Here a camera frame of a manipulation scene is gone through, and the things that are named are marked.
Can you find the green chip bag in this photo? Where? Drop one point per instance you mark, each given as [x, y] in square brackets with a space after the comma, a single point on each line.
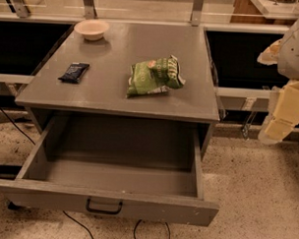
[155, 76]

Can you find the metal railing frame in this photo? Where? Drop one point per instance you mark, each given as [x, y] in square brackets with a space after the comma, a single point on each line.
[182, 12]

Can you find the white bowl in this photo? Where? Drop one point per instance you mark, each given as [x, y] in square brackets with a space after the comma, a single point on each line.
[91, 29]

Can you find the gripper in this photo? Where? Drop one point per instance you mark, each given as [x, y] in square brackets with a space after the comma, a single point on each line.
[295, 57]

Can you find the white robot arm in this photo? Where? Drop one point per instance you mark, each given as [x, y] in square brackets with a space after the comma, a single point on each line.
[284, 53]

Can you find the wooden cabinet with tray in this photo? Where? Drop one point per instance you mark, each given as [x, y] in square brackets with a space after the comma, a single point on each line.
[267, 12]

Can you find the dark blue snack packet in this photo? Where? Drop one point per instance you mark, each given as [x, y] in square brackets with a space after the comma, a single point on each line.
[74, 73]

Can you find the grey drawer cabinet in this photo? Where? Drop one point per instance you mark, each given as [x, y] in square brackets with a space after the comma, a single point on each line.
[103, 86]

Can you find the black top drawer handle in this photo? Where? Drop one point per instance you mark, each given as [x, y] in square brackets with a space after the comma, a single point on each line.
[103, 208]

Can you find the grey top drawer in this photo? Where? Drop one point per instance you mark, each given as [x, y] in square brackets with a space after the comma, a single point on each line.
[152, 167]

